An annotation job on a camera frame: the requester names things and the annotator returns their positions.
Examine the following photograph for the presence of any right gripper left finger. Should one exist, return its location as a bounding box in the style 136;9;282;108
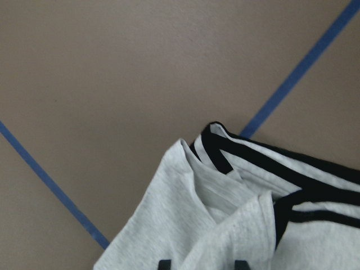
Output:
157;259;172;270

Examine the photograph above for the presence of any grey cartoon print t-shirt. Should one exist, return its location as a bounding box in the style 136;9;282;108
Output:
94;121;359;269

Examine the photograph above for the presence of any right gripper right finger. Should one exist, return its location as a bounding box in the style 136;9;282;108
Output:
234;260;248;270

